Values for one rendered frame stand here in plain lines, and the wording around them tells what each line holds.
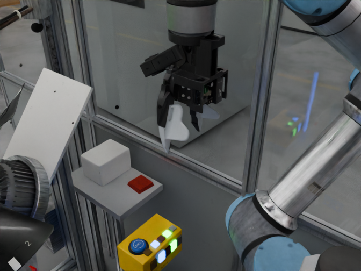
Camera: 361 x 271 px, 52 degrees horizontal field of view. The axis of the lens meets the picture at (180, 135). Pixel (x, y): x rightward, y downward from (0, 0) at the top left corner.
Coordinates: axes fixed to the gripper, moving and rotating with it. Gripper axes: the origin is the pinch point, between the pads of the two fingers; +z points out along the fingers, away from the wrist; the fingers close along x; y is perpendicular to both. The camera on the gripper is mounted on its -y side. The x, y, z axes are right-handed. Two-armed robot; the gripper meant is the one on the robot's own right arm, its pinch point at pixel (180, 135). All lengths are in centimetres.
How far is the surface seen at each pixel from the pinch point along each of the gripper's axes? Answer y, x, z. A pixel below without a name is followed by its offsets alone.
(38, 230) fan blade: -28.7, -18.3, 29.5
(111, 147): -68, 37, 51
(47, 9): -83, 28, -5
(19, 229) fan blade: -33.2, -20.8, 29.9
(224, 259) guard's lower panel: -13, 46, 89
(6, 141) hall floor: -265, 72, 149
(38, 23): -83, 24, -1
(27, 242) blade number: -28.3, -21.6, 30.2
